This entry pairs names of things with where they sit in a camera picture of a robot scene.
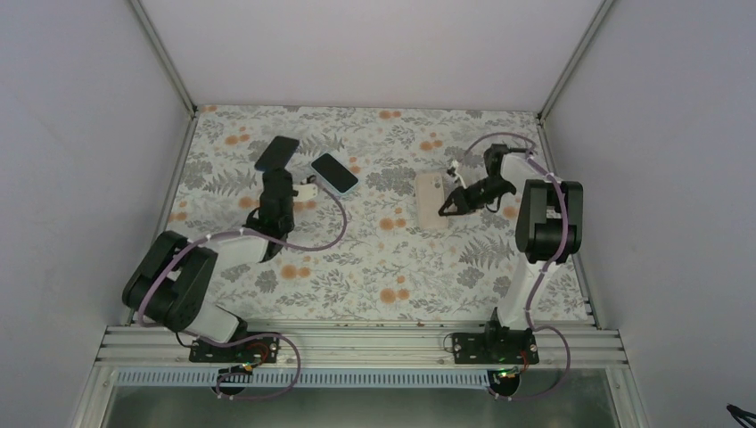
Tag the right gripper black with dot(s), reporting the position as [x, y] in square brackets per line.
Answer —
[464, 204]

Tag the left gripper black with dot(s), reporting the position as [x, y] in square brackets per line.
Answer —
[272, 174]

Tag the beige phone case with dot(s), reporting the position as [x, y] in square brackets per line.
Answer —
[430, 196]

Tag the dark blue phone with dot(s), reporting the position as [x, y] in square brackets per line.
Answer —
[277, 154]

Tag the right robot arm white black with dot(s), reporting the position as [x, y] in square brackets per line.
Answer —
[548, 231]

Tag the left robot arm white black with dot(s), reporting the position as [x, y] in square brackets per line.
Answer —
[169, 286]

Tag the floral patterned table mat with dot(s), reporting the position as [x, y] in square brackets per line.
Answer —
[363, 257]

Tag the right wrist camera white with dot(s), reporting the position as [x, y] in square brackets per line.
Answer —
[453, 171]

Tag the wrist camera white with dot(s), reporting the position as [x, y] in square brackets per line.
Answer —
[453, 171]
[306, 190]

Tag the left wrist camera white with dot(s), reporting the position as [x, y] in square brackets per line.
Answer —
[306, 190]

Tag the right aluminium frame post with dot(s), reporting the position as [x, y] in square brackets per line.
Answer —
[585, 42]

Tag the aluminium frame post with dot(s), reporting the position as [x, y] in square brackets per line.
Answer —
[585, 42]
[161, 52]

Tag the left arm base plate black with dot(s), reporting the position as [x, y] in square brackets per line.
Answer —
[254, 352]

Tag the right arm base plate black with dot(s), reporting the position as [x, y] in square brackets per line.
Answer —
[512, 347]

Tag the left aluminium frame post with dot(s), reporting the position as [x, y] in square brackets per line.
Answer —
[161, 52]

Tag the aluminium mounting rail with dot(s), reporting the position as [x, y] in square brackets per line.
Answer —
[377, 345]

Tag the slotted cable duct grey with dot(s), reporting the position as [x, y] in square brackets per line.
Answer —
[307, 378]

